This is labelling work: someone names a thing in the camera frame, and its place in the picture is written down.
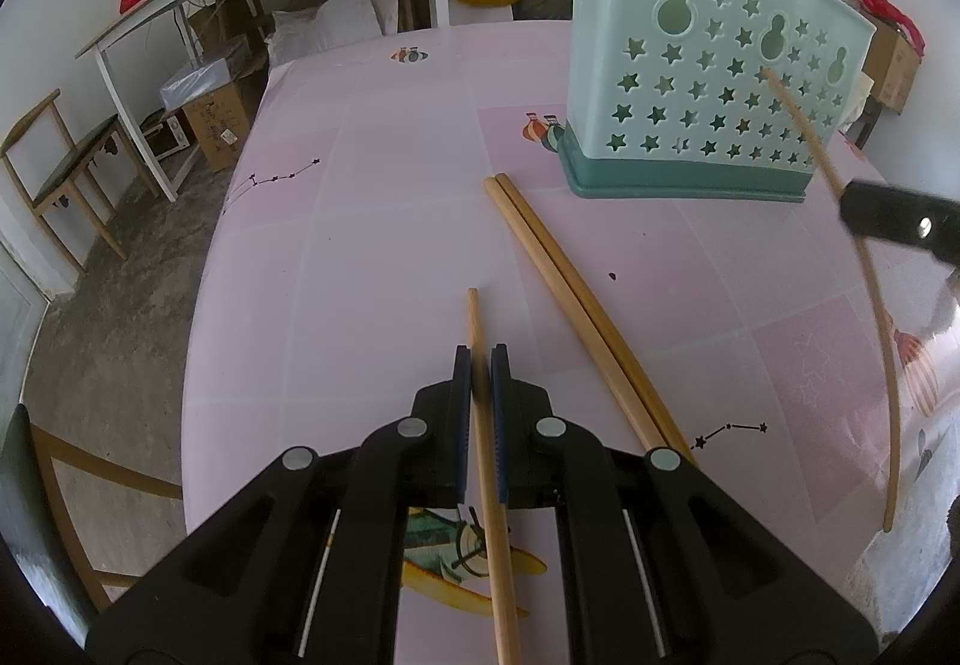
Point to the cardboard box with plastic wrap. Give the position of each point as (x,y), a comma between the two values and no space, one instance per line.
(892,73)

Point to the pink printed tablecloth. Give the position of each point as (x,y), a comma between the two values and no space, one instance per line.
(360,260)

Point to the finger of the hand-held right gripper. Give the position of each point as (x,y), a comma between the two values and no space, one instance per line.
(885,215)

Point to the small white microwave oven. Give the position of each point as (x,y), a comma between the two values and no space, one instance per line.
(169,136)

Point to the white sack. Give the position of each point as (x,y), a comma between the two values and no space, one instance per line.
(322,28)

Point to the dark green bag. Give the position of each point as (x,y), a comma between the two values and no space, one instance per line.
(544,5)

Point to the white door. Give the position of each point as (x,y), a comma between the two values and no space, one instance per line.
(19,298)

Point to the pair of wooden chopsticks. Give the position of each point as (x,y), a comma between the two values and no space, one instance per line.
(517,196)

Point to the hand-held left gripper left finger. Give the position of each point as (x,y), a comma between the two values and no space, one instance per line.
(463,425)

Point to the plain cardboard box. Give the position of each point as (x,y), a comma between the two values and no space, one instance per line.
(217,20)

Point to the small red plastic bag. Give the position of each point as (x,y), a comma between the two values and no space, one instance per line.
(889,9)

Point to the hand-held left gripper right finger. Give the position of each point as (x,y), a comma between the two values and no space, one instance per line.
(499,425)

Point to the printed cardboard box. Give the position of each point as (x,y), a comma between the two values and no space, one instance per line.
(217,125)

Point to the plastic-wrapped flat box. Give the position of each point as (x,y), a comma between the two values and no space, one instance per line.
(202,76)

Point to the wooden chair with black backrest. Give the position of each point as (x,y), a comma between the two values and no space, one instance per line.
(22,522)

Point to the wooden chair with dark seat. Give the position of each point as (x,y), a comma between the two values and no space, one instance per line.
(75,155)

